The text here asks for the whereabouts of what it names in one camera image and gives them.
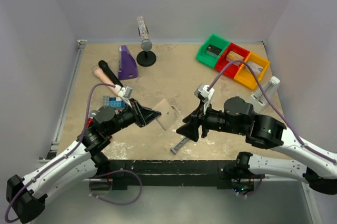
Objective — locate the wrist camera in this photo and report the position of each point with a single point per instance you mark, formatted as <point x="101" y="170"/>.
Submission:
<point x="204" y="93"/>
<point x="125" y="92"/>

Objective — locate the glitter microphone on stand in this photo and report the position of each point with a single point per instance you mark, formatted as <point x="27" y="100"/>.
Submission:
<point x="146" y="44"/>

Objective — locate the black round stand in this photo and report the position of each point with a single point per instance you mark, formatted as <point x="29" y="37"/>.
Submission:
<point x="146" y="59"/>

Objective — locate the red storage bin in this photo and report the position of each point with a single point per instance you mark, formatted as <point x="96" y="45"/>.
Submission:
<point x="233" y="68"/>

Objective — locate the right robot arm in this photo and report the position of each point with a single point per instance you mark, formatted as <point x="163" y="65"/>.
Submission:
<point x="307" y="162"/>

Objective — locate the yellow storage bin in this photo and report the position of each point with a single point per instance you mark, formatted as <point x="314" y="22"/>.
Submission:
<point x="258" y="64"/>

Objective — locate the green storage bin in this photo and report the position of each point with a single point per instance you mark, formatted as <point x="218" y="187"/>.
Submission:
<point x="213" y="40"/>

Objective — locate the grey truss bar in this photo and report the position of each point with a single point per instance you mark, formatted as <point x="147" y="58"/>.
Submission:
<point x="175" y="149"/>

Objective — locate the red glitter microphone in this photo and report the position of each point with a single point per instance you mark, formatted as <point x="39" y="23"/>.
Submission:
<point x="91" y="115"/>

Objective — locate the aluminium frame rail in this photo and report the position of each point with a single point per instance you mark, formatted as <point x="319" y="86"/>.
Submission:
<point x="62" y="117"/>

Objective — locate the beige microphone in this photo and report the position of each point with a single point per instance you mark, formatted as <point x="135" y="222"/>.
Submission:
<point x="98" y="72"/>

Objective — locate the purple wedge holder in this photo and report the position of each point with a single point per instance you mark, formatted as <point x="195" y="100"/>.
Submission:
<point x="127" y="67"/>

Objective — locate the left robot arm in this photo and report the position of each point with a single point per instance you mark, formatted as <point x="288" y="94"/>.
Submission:
<point x="28" y="195"/>

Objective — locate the black card in green bin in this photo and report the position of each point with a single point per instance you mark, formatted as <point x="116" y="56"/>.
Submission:
<point x="213" y="51"/>

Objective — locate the white card in yellow bin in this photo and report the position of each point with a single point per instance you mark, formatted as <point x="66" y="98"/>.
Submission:
<point x="256" y="69"/>

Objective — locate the tan card in red bin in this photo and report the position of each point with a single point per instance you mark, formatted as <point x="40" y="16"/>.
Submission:
<point x="233" y="56"/>

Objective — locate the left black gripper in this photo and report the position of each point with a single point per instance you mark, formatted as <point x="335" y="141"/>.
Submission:
<point x="137" y="114"/>

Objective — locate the blue toy brick block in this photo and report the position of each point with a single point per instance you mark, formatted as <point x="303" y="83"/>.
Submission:
<point x="116" y="103"/>

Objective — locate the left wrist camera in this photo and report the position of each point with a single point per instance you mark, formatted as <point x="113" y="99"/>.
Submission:
<point x="125" y="92"/>

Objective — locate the black base frame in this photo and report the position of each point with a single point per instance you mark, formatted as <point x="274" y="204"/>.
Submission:
<point x="173" y="173"/>

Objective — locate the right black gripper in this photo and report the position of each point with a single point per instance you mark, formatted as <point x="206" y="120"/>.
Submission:
<point x="201" y="122"/>

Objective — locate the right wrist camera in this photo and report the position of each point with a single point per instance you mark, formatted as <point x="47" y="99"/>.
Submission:
<point x="204" y="93"/>

